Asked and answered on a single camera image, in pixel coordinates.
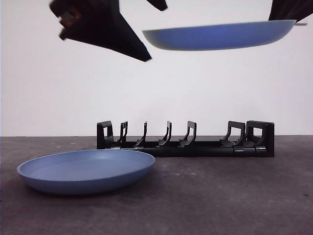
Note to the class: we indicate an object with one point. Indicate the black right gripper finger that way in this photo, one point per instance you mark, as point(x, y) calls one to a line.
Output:
point(291, 9)

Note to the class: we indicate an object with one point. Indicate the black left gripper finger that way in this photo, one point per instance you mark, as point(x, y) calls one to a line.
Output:
point(105, 27)
point(159, 3)

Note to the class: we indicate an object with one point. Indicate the green round plate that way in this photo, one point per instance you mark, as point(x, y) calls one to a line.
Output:
point(215, 36)

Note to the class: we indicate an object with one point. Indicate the blue round plate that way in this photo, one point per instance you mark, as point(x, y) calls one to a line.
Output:
point(85, 171)

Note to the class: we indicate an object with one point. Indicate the black plate rack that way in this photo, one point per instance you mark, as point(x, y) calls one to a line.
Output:
point(195, 151)

